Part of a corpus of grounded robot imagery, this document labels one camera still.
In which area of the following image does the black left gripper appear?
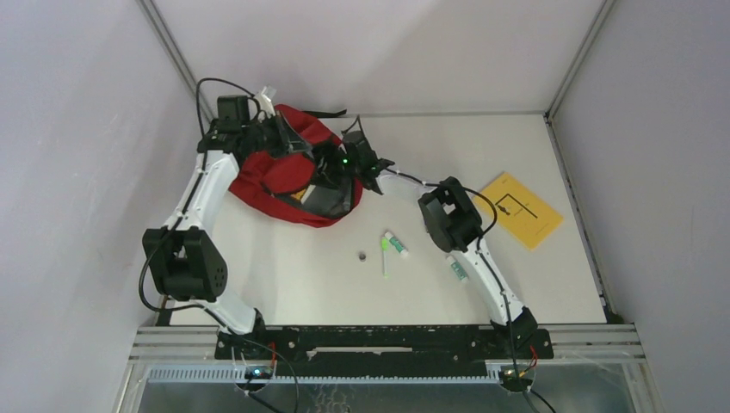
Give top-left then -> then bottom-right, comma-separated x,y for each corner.
243,110 -> 312,160

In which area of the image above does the blue Jane Eyre book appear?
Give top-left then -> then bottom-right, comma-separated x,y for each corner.
290,186 -> 313,204

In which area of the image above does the aluminium frame rail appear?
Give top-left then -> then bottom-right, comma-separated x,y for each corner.
136,0 -> 213,131

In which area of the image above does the yellow notebook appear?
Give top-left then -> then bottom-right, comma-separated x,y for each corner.
479,172 -> 564,250

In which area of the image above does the green white glue stick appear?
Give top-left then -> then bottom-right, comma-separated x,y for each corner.
446,255 -> 468,282
384,231 -> 409,256

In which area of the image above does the red student backpack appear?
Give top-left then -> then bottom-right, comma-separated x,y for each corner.
229,104 -> 363,228

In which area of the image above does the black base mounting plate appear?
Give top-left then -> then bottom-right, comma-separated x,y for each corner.
213,324 -> 554,361

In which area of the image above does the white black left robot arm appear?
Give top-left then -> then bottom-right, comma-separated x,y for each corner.
141,90 -> 309,359

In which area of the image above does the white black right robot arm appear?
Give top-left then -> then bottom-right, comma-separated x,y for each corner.
343,130 -> 538,358

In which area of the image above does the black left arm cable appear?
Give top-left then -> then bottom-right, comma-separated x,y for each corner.
138,77 -> 300,413

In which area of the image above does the green capped white pen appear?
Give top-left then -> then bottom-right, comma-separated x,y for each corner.
380,236 -> 389,279

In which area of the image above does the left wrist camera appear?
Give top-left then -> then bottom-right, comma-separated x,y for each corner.
254,85 -> 276,115

